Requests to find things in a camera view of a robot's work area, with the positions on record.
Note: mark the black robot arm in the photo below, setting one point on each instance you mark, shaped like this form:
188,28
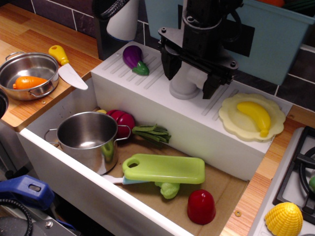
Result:
209,10

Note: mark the shallow steel pan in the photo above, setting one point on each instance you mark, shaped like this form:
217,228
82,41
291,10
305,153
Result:
20,64

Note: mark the yellow toy banana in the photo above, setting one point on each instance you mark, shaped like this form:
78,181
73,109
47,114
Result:
258,113

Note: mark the orange toy carrot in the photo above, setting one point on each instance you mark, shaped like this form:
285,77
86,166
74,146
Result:
28,82

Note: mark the green toy on stove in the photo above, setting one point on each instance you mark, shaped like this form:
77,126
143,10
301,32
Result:
312,184

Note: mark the white toy sink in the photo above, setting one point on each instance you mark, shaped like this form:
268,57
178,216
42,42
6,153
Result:
196,130

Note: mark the toy stove top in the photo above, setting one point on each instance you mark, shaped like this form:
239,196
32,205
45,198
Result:
291,183

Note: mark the blue clamp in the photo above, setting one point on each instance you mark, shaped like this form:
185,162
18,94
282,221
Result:
29,191

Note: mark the grey toy faucet lever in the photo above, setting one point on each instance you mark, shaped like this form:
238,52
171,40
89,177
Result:
188,82

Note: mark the light blue plastic bin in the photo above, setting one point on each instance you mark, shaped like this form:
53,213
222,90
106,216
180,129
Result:
269,42

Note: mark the white blue toy spatula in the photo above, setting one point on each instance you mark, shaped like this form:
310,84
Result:
121,180

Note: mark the pale yellow toy plate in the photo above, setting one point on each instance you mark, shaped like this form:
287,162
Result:
242,125

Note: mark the small yellow toy piece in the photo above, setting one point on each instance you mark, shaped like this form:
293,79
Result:
102,111

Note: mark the light green toy broccoli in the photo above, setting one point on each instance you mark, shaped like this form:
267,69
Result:
168,190

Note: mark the dark red toy onion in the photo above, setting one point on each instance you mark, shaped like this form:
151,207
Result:
125,122

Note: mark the yellow handled toy knife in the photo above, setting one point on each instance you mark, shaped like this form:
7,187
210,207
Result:
66,71

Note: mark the green toy cutting board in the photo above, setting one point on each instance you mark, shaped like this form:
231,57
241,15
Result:
164,168

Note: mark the purple toy eggplant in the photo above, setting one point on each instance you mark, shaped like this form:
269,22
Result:
132,57

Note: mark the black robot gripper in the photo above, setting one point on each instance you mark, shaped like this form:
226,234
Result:
199,44

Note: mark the tall steel pot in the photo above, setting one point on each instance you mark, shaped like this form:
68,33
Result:
91,139

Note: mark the red toy cup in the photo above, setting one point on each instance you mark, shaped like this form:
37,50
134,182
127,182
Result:
201,207

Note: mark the yellow toy corn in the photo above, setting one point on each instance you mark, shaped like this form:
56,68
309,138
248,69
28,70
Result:
284,219

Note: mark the green felt beans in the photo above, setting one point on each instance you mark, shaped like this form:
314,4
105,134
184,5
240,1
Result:
153,133

